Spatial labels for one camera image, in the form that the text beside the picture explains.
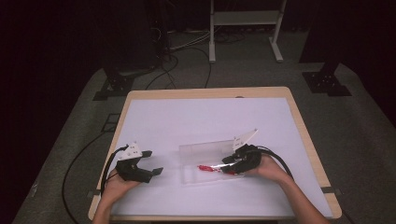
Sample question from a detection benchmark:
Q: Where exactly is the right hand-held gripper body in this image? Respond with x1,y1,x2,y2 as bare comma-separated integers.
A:
229,128,263,175

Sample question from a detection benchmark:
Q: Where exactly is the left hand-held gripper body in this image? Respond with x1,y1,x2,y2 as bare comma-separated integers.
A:
115,141,154,184

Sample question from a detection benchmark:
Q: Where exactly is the red pen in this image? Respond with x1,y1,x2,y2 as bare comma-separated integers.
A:
197,164,237,175

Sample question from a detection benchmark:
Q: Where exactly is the clear plastic pencil case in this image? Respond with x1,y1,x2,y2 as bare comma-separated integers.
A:
178,139,247,186

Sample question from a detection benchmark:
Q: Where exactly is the person's left hand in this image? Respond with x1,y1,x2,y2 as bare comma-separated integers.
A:
100,176,142,204

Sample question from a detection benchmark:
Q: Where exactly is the person's right hand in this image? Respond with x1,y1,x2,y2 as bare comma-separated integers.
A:
245,154,293,185

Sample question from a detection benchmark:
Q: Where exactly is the white table mat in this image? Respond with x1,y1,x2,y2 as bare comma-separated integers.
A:
93,97,334,218

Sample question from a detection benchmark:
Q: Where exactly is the wooden table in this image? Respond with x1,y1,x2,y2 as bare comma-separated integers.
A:
88,86,343,222

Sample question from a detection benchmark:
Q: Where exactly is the black stand base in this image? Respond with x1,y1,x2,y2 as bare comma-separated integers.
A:
302,62,353,98
92,69,135,102

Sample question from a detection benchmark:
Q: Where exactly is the white metal stand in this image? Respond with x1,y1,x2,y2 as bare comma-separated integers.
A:
208,0,289,64

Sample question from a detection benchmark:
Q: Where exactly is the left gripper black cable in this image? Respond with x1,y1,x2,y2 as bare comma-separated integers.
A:
100,144,130,196

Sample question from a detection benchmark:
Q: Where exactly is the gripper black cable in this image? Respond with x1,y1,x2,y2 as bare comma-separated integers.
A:
255,145,295,181
100,144,130,196

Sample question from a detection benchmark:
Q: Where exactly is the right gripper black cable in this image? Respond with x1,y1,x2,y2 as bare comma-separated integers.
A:
255,145,295,181

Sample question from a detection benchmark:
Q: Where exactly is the long black floor cable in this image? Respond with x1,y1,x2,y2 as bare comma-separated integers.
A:
61,132,109,224

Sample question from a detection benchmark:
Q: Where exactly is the bundle of floor cables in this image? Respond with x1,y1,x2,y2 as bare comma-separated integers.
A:
144,26,247,91

